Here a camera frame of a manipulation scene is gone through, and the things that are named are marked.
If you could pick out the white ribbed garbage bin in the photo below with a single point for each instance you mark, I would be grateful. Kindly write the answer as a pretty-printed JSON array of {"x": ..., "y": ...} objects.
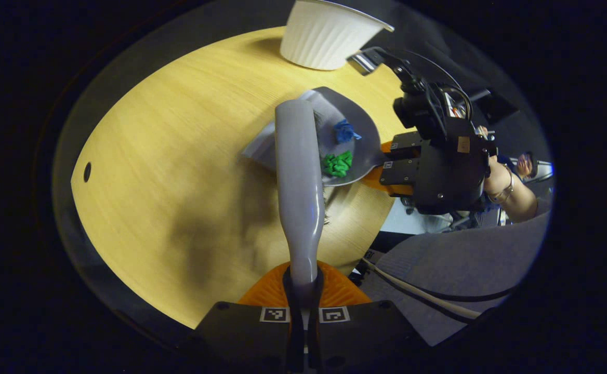
[{"x": 324, "y": 36}]

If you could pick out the green paper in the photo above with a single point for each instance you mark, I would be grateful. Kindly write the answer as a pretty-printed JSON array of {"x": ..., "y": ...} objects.
[{"x": 338, "y": 163}]

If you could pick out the wooden desktop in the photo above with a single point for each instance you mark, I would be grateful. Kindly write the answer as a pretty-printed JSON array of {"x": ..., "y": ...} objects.
[{"x": 179, "y": 156}]

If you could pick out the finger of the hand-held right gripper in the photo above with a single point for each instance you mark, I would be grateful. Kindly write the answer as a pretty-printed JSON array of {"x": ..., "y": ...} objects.
[
  {"x": 399, "y": 176},
  {"x": 405, "y": 145}
]

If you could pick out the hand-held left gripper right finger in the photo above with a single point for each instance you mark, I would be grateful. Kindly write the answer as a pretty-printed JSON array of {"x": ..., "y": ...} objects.
[{"x": 315, "y": 343}]

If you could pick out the grey plastic dustpan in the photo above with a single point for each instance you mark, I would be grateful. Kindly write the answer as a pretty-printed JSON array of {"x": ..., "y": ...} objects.
[{"x": 358, "y": 150}]

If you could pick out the blue paper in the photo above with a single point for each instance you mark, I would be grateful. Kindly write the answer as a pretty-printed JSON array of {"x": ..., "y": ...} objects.
[{"x": 345, "y": 131}]

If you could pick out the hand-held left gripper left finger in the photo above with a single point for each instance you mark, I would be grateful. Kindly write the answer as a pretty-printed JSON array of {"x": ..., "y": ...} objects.
[{"x": 295, "y": 337}]

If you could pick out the small grey broom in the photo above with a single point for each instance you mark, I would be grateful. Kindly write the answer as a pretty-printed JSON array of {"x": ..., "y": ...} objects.
[{"x": 298, "y": 171}]

